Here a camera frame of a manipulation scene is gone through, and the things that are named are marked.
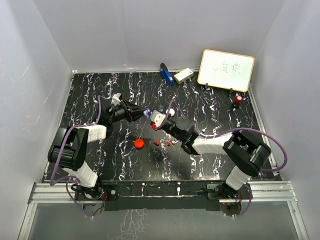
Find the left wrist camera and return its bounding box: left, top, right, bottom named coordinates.
left=111, top=93, right=123, bottom=106

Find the white earbud charging case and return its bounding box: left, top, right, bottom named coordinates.
left=165, top=108, right=175, bottom=117

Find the aluminium frame rail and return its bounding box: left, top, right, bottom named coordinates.
left=18, top=180, right=309, bottom=240

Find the red earbud charging case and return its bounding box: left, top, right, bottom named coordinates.
left=134, top=138, right=145, bottom=149

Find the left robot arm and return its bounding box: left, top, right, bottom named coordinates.
left=47, top=94, right=150, bottom=200

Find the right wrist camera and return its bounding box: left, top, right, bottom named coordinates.
left=150, top=110, right=169, bottom=131

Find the blue stapler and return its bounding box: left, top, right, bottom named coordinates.
left=159, top=63, right=175, bottom=85

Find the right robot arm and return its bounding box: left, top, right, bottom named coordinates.
left=150, top=117, right=272, bottom=199

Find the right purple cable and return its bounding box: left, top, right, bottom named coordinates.
left=166, top=99, right=288, bottom=221

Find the red stamp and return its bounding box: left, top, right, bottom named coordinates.
left=232, top=95, right=243, bottom=109

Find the white cardboard box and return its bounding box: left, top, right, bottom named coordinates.
left=173, top=68, right=194, bottom=84

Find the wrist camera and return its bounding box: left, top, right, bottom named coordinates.
left=111, top=93, right=123, bottom=106
left=150, top=110, right=169, bottom=131

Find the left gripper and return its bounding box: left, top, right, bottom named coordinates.
left=109, top=99, right=148, bottom=124

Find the small whiteboard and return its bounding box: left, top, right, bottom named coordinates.
left=197, top=49, right=255, bottom=93

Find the purple earbud charging case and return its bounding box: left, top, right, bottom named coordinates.
left=143, top=109, right=153, bottom=120

